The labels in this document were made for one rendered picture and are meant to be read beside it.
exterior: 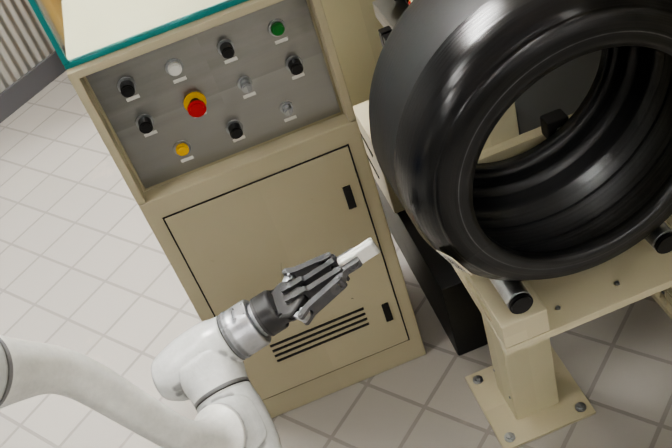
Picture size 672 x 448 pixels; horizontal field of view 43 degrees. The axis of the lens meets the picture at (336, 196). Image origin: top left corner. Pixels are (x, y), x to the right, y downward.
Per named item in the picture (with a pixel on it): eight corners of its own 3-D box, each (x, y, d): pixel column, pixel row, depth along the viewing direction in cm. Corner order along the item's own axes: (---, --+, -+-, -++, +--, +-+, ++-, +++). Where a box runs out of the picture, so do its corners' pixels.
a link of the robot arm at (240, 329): (213, 304, 148) (241, 286, 147) (241, 331, 153) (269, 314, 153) (222, 341, 141) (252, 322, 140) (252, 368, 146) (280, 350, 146)
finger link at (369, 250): (337, 261, 144) (338, 264, 143) (371, 239, 143) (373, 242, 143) (345, 271, 146) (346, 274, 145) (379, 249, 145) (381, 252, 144)
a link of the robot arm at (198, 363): (230, 314, 154) (263, 378, 149) (161, 359, 155) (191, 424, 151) (206, 307, 144) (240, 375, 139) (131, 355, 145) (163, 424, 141)
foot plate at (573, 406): (465, 378, 248) (463, 374, 247) (549, 343, 250) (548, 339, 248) (505, 452, 227) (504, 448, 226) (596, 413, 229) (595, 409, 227)
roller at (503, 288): (460, 188, 175) (445, 204, 176) (445, 179, 172) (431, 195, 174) (539, 301, 148) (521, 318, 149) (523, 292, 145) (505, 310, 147)
